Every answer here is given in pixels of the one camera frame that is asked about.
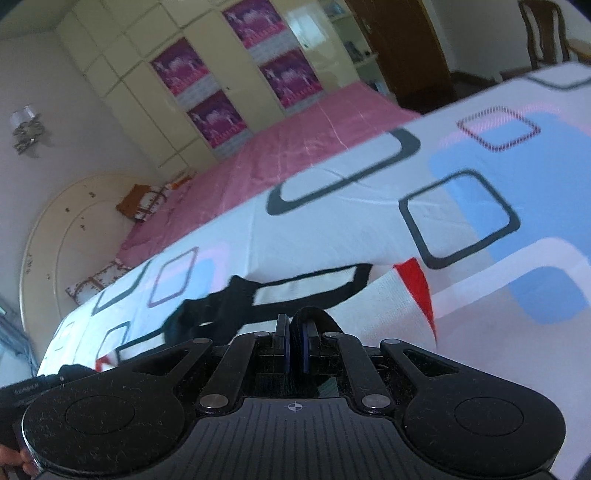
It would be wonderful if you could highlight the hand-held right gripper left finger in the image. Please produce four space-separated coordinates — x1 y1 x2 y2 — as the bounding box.
118 314 293 413

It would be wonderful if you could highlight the open wall shelf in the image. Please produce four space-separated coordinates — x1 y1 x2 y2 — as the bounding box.
318 0 393 100

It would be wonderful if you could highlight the light wooden table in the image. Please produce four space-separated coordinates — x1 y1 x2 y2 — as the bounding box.
568 39 591 66

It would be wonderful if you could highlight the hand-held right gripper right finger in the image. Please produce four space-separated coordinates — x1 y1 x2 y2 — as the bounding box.
297 322 467 413

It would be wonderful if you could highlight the white patterned bedsheet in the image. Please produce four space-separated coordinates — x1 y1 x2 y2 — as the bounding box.
34 60 591 480

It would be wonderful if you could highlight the wall lamp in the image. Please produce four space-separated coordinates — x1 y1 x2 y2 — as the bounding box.
9 105 45 156

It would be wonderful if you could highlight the patterned pillow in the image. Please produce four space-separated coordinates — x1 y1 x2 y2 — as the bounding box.
65 260 135 306

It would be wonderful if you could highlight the purple wall poster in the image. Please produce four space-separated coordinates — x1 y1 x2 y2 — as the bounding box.
222 0 287 49
150 38 206 98
259 48 324 110
187 90 253 149

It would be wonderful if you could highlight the striped knit sweater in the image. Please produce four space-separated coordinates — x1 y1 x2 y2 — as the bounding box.
58 257 438 384

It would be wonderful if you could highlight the pink bedsheet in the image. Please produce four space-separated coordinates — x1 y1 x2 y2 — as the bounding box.
115 83 424 268

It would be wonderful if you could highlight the blue curtain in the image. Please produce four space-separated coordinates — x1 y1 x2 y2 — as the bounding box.
0 295 40 384

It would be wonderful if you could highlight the dark wooden chair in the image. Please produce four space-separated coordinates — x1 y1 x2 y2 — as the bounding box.
517 0 578 70

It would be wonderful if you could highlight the brown and white cushion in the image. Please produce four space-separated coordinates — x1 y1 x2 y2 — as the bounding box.
115 184 168 223

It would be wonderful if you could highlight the person's left hand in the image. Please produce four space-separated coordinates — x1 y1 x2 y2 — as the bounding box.
0 444 36 476

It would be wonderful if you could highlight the cream wardrobe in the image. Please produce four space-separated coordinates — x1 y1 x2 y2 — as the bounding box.
55 0 385 174

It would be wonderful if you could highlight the dark wooden door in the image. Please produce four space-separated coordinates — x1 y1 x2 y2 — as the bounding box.
344 0 456 114

